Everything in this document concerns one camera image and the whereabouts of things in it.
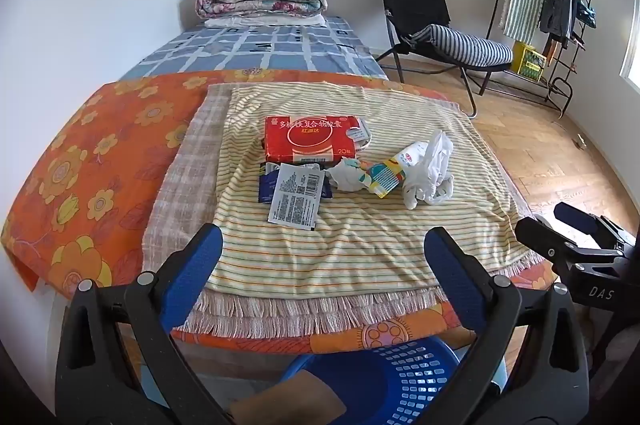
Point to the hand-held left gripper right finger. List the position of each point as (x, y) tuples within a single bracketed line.
[(452, 275)]

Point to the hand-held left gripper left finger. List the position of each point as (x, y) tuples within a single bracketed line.
[(192, 270)]

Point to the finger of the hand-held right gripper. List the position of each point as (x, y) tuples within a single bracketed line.
[(575, 215), (545, 240)]

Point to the white plastic bag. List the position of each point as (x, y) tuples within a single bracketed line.
[(430, 175)]

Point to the dark blue packet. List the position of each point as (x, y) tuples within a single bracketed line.
[(265, 187)]

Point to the colourful snack wrapper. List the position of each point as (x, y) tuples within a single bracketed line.
[(387, 177)]

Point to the blue plastic basket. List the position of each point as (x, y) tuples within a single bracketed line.
[(400, 380)]

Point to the white printed sachet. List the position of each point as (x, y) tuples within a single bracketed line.
[(295, 195)]

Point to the white wrapper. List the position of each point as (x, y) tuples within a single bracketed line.
[(347, 177)]

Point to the red medicine box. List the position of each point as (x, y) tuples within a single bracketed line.
[(305, 137)]

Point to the small floor object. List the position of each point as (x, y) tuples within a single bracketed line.
[(581, 142)]

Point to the checked fringed cloth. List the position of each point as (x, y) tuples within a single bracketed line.
[(185, 185)]

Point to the black metal clothes rack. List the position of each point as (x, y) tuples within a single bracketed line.
[(565, 70)]

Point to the orange floral bed sheet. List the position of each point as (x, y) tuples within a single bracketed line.
[(90, 165)]

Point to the yellow plastic crate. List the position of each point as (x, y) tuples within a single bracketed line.
[(529, 61)]

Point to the window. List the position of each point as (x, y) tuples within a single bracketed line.
[(632, 40)]

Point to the striped cushion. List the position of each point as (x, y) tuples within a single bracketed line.
[(470, 47)]

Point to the teal garment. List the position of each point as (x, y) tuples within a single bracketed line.
[(586, 14)]

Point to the dark jacket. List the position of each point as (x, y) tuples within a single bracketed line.
[(557, 5)]

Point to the blue plaid bed sheet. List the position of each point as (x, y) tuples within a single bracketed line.
[(280, 47)]

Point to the white folded pillow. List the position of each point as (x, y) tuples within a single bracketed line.
[(260, 22)]

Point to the black folding chair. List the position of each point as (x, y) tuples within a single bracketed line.
[(410, 0)]

